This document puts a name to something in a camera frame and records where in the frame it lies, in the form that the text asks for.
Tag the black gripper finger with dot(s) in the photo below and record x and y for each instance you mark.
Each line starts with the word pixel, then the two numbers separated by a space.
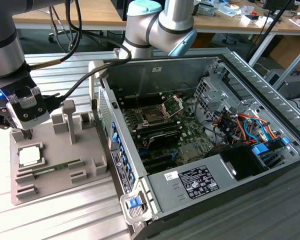
pixel 25 133
pixel 30 134

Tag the silver CPU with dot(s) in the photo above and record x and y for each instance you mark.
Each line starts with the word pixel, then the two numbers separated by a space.
pixel 30 156

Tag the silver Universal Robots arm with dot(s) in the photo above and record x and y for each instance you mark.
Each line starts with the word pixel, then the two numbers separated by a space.
pixel 5 55

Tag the CPU socket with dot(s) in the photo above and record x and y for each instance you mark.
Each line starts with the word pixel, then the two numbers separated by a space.
pixel 152 116

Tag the grey plastic parts rack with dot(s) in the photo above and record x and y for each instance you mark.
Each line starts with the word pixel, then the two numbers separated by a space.
pixel 55 147

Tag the green RAM stick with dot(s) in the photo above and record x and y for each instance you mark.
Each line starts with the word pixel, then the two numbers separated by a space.
pixel 57 167

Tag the black office chair base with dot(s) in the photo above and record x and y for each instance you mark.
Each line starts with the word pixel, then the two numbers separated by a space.
pixel 58 35

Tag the open grey PC case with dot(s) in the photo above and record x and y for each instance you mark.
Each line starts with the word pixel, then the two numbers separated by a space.
pixel 140 75

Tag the black RAM stick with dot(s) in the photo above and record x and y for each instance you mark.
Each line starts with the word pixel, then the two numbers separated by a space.
pixel 157 125
pixel 160 132

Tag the black graphics card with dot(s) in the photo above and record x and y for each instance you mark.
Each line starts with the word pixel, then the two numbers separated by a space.
pixel 165 140

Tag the grey power supply unit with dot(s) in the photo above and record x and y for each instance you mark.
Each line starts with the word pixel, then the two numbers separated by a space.
pixel 162 190

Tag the green motherboard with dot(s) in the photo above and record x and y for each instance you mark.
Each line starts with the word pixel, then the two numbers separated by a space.
pixel 190 132

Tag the grey chipset heatsink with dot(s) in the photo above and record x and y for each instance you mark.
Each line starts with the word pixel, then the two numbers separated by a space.
pixel 191 152

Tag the silver metal drive cage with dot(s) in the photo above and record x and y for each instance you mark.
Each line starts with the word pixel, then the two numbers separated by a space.
pixel 210 97

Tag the long wooden desk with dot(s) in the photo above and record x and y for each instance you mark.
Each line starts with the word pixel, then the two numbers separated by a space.
pixel 215 25

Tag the grey metal drive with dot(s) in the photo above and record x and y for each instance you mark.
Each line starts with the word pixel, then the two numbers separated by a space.
pixel 206 11

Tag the small white box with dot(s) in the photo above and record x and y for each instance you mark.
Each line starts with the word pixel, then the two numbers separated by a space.
pixel 250 21

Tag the blue plastic clip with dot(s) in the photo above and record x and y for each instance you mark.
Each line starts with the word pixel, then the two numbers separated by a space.
pixel 285 140

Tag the grey desktop computer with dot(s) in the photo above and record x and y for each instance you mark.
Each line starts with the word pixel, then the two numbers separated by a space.
pixel 295 86

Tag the brown cardboard box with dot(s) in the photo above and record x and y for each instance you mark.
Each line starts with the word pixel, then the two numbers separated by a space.
pixel 290 47

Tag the aluminium profile beam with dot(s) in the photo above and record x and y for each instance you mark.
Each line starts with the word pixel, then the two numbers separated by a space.
pixel 295 61

